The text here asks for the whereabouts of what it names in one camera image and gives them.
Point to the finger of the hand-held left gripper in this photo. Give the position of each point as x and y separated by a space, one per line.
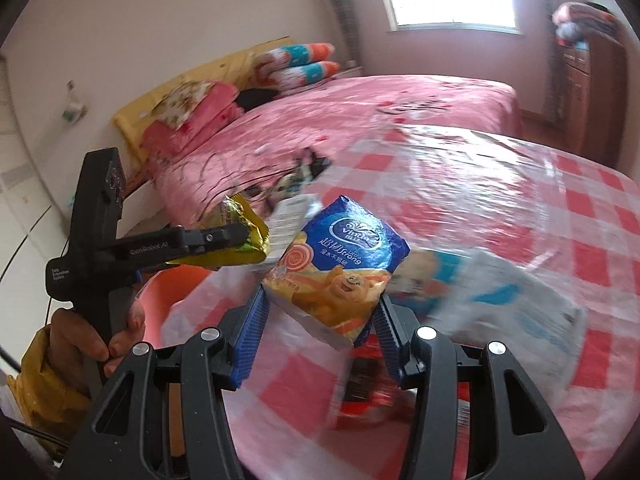
215 237

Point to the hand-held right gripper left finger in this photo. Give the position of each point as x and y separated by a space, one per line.
250 345

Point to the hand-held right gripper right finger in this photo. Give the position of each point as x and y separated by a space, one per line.
390 345

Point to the yellow green snack packet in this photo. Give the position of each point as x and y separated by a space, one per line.
250 225

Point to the pink plastic bin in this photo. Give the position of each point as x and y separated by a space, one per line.
170 290

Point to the blue orange tissue packet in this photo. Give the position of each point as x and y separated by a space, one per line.
345 260

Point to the person's left hand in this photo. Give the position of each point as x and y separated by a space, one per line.
75 340

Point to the red packet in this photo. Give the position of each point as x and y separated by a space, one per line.
370 395

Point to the white wardrobe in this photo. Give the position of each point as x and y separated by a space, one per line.
25 200

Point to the white printed packet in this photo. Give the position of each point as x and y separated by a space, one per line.
290 217

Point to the blue cartoon packet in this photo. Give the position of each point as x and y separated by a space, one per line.
440 272

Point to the beige power strip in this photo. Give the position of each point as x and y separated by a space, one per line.
295 180

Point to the black plug-in charger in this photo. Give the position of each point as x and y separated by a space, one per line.
315 162

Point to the white blue packet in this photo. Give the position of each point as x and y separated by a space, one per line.
515 320

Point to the pink folded blanket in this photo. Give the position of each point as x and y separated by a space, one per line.
215 110

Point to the floral pillow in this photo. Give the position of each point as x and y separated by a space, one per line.
182 100

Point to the black cloth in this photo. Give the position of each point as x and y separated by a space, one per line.
257 99

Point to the yellow headboard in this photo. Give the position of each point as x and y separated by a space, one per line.
210 67

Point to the bed with pink sheet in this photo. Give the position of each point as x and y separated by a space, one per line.
350 110

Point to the striped folded blanket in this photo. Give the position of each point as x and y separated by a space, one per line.
305 75

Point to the red checked tablecloth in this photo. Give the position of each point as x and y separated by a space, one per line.
500 185

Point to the grey curtain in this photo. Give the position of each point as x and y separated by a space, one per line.
340 10

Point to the brown wooden cabinet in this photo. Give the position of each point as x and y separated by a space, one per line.
595 100

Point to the grey blue folded quilt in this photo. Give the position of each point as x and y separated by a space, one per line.
570 34

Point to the pink folded quilt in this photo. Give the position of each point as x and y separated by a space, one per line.
590 15

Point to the wall hanging pouch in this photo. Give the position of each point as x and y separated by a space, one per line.
74 105

